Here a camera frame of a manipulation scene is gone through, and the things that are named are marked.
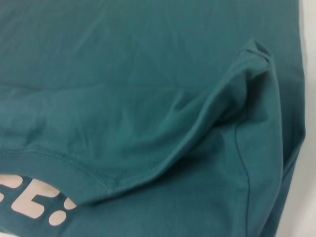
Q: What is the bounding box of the blue shirt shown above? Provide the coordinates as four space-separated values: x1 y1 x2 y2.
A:
0 0 307 237

